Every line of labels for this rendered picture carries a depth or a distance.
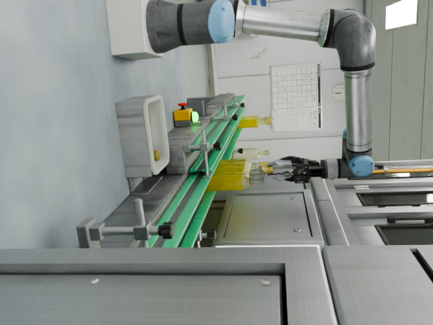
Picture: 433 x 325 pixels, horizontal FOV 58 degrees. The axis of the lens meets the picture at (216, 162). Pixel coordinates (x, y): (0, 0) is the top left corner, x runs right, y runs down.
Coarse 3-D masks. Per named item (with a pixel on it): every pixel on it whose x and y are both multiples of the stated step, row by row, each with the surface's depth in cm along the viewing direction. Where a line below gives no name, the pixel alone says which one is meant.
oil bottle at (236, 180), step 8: (216, 176) 139; (224, 176) 139; (232, 176) 138; (240, 176) 138; (248, 176) 139; (208, 184) 140; (216, 184) 140; (224, 184) 139; (232, 184) 139; (240, 184) 138; (248, 184) 139
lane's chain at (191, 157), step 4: (208, 124) 182; (204, 128) 172; (200, 132) 163; (188, 152) 139; (192, 152) 145; (196, 152) 152; (200, 152) 161; (188, 156) 139; (192, 156) 145; (196, 156) 152; (188, 160) 139; (192, 160) 145; (196, 160) 151; (188, 164) 138; (192, 164) 144; (188, 168) 138
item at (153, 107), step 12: (156, 96) 118; (144, 108) 108; (156, 108) 124; (144, 120) 110; (156, 120) 125; (156, 132) 126; (156, 144) 128; (168, 144) 128; (168, 156) 128; (156, 168) 118
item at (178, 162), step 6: (174, 150) 131; (180, 150) 130; (174, 156) 131; (180, 156) 131; (174, 162) 131; (180, 162) 132; (186, 162) 133; (168, 168) 133; (174, 168) 132; (180, 168) 132; (186, 168) 133; (168, 174) 133; (174, 174) 133
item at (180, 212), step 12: (192, 180) 132; (204, 180) 130; (180, 192) 120; (192, 192) 120; (180, 204) 111; (192, 204) 109; (168, 216) 103; (180, 216) 102; (192, 216) 103; (180, 228) 94; (156, 240) 90; (168, 240) 89
